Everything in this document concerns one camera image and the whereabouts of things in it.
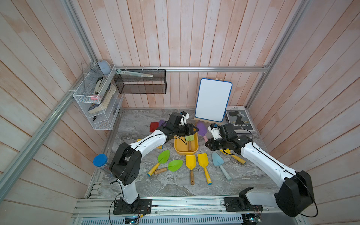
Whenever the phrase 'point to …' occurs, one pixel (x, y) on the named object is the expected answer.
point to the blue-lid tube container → (100, 161)
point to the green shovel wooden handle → (173, 166)
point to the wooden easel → (208, 121)
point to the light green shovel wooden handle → (189, 138)
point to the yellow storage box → (181, 146)
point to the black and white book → (239, 119)
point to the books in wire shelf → (98, 108)
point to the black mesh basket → (131, 84)
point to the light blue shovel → (218, 161)
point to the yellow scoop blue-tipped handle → (203, 160)
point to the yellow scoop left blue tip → (160, 147)
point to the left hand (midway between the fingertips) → (196, 132)
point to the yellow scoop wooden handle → (191, 162)
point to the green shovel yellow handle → (162, 158)
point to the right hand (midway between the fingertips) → (207, 143)
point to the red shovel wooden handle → (153, 126)
